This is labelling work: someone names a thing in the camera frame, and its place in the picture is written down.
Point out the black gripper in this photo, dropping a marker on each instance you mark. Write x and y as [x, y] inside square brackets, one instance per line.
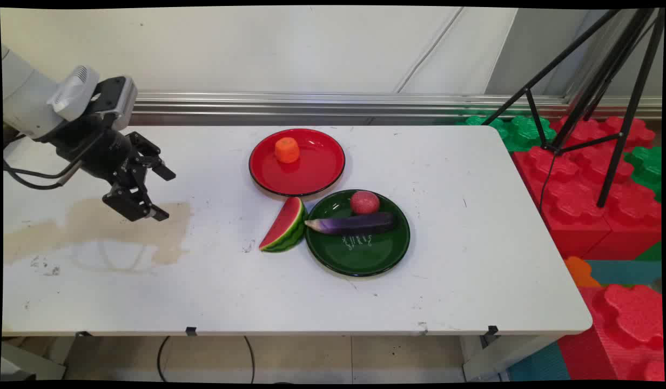
[98, 148]

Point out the purple toy eggplant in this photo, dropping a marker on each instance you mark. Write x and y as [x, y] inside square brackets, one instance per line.
[357, 223]

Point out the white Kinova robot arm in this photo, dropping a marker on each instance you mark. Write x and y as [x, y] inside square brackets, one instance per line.
[25, 97]

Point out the toy watermelon slice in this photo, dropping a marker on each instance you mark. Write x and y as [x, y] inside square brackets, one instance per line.
[284, 227]

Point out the orange toy carrot piece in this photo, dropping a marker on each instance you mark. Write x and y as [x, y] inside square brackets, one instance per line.
[287, 149]

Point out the black table clip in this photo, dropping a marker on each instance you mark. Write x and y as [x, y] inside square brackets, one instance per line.
[492, 333]
[190, 331]

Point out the red plate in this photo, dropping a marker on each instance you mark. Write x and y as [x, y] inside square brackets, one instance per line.
[311, 167]

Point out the grey table leg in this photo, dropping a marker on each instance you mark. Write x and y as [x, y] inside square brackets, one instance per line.
[27, 362]
[505, 356]

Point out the red toy apple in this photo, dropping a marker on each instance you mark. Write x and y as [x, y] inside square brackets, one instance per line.
[364, 202]

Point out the green plate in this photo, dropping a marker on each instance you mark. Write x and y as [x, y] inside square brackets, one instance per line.
[360, 251]

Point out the green foam block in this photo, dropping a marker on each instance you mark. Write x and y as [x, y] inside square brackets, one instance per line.
[519, 132]
[647, 167]

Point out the large red foam block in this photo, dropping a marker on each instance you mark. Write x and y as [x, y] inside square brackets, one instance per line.
[576, 200]

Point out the orange foam block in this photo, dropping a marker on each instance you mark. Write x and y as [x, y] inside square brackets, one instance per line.
[580, 271]

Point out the black tripod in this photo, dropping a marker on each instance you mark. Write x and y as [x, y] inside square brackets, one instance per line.
[608, 86]

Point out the teal foam mat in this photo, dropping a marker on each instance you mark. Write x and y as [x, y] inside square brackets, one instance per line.
[624, 272]

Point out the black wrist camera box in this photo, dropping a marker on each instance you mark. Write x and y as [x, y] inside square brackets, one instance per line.
[116, 100]

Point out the silver metal wall rail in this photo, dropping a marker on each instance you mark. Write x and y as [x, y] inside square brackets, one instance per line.
[338, 104]

